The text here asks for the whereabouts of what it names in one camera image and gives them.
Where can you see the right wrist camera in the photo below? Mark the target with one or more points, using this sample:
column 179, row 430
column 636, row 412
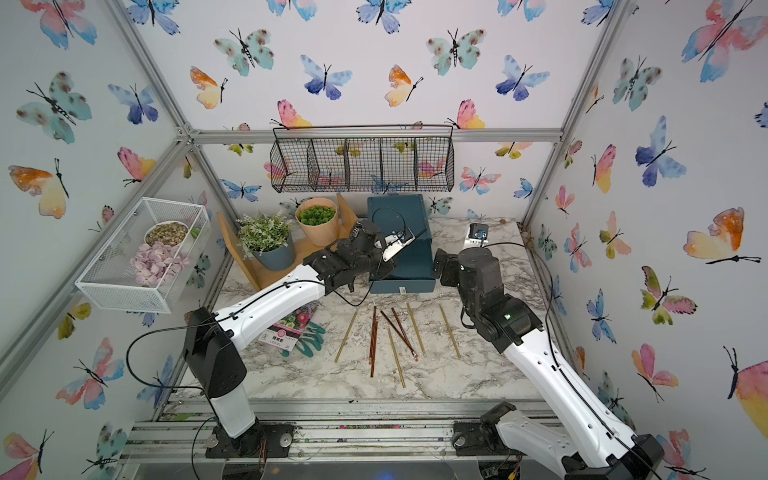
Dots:
column 477, row 235

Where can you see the wooden shelf stand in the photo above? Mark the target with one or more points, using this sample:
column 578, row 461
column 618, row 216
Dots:
column 258, row 276

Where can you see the red pencil beside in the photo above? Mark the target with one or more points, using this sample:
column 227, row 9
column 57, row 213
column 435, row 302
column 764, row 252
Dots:
column 374, row 335

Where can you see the black wire wall basket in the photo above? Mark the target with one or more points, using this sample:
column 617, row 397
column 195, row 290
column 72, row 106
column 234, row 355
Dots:
column 379, row 159

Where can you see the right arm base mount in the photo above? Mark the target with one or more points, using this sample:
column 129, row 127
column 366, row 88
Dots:
column 481, row 437

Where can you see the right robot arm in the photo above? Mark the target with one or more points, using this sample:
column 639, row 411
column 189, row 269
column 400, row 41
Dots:
column 595, row 444

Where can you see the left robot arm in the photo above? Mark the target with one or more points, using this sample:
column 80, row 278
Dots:
column 214, row 340

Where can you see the yellow pencil far left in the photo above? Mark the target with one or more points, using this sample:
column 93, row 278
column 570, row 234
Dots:
column 346, row 337

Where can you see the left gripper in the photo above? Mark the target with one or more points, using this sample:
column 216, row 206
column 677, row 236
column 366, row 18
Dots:
column 386, row 268

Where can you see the blue pot white-flowered plant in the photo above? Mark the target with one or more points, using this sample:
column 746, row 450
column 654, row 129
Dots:
column 268, row 238

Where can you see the pink artificial flowers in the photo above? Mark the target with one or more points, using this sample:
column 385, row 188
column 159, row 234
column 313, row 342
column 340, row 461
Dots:
column 157, row 265

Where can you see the red pencil diagonal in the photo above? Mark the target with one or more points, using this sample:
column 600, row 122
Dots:
column 403, row 330
column 394, row 327

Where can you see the red pencil long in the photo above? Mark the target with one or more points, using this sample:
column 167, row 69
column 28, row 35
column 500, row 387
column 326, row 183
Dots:
column 372, row 367

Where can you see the white mesh wall basket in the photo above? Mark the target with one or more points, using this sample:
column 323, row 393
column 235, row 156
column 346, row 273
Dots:
column 108, row 280

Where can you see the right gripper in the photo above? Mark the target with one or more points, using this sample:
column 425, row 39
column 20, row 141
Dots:
column 454, row 268

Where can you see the peach pot green plant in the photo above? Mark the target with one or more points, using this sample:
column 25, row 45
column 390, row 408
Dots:
column 319, row 220

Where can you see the bowl of pebbles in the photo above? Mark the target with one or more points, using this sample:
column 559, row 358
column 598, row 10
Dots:
column 170, row 233

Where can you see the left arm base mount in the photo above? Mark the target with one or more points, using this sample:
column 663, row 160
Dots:
column 260, row 441

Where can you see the teal drawer cabinet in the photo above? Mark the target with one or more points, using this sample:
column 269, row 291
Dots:
column 399, row 213

